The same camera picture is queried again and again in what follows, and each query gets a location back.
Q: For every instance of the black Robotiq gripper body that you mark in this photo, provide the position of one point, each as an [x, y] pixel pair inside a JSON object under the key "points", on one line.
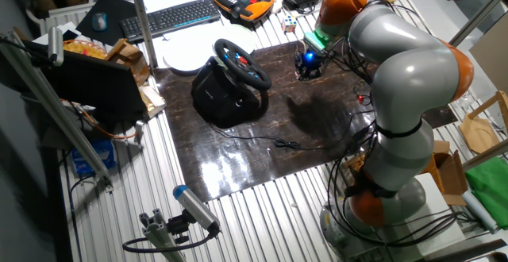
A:
{"points": [[311, 58]]}

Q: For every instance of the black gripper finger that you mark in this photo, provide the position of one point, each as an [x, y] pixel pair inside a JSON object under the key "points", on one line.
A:
{"points": [[300, 71], [314, 75]]}

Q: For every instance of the black Logitech steering wheel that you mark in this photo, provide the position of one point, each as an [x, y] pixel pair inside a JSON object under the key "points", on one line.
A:
{"points": [[240, 61]]}

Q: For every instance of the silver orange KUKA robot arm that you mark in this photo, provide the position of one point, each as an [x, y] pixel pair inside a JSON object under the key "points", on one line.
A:
{"points": [[412, 75]]}

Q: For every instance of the black Logitech wheel base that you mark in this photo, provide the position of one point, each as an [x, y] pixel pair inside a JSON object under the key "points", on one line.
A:
{"points": [[218, 99]]}

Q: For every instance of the Rubik's cube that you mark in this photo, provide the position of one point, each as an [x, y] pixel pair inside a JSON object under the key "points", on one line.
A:
{"points": [[289, 24]]}

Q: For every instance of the small device red light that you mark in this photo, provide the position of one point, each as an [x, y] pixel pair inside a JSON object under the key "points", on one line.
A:
{"points": [[361, 98]]}

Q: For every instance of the white rounded object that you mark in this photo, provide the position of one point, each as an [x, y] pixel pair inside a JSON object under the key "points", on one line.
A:
{"points": [[276, 3]]}

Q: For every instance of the dark marble pattern mat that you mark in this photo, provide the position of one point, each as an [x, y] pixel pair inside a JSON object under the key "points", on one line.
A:
{"points": [[238, 162]]}

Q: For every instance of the white round plate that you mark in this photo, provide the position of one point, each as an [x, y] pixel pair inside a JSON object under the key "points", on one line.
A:
{"points": [[190, 51]]}

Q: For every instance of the black computer keyboard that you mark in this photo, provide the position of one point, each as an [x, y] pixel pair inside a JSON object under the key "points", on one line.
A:
{"points": [[170, 18]]}

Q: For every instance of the cardboard box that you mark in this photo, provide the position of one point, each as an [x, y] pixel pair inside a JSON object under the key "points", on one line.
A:
{"points": [[444, 170]]}

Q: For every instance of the silver aluminium pole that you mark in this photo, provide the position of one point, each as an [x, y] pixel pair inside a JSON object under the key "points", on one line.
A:
{"points": [[141, 20]]}

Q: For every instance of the brown paper bag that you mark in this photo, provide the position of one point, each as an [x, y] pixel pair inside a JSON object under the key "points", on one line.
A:
{"points": [[129, 57]]}

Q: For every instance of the aluminium profile beam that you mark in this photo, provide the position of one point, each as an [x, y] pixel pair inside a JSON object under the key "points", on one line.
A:
{"points": [[51, 103], [486, 155], [478, 14]]}

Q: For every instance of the white robot platform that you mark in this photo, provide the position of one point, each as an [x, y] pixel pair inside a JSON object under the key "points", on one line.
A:
{"points": [[436, 198]]}

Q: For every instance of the wooden stand round base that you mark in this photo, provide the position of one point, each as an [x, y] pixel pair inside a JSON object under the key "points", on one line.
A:
{"points": [[478, 133]]}

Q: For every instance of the beige board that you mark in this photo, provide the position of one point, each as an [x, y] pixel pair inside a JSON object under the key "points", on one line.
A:
{"points": [[492, 59]]}

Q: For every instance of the black mouse pad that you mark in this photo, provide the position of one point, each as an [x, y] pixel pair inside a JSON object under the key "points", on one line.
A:
{"points": [[115, 10]]}

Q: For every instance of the black monitor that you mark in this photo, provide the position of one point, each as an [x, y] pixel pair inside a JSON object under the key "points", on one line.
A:
{"points": [[95, 87]]}

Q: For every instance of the grey computer mouse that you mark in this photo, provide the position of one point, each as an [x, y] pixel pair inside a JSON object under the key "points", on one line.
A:
{"points": [[99, 21]]}

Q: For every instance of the green cloth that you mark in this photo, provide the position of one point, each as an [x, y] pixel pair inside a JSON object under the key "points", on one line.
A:
{"points": [[490, 190]]}

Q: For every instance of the pale paper roll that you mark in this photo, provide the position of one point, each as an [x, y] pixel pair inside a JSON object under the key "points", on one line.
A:
{"points": [[480, 212]]}

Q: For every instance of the short aluminium profile stub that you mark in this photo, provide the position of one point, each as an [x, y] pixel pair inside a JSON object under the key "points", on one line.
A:
{"points": [[158, 234]]}

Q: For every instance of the blue box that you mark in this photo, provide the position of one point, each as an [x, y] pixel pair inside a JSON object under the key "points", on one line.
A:
{"points": [[93, 156]]}

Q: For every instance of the white paper box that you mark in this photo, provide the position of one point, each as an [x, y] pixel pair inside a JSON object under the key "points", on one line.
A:
{"points": [[53, 33]]}

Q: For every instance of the green mount plate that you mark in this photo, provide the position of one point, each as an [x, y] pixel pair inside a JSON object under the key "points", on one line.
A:
{"points": [[315, 39]]}

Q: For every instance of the silver camera blue end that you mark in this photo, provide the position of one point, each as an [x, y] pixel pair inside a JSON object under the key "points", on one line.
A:
{"points": [[196, 208]]}

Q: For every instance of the black camera bracket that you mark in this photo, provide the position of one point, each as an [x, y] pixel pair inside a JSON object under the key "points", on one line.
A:
{"points": [[178, 226]]}

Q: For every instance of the silver depth camera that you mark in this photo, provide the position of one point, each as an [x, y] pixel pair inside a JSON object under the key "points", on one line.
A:
{"points": [[55, 45]]}

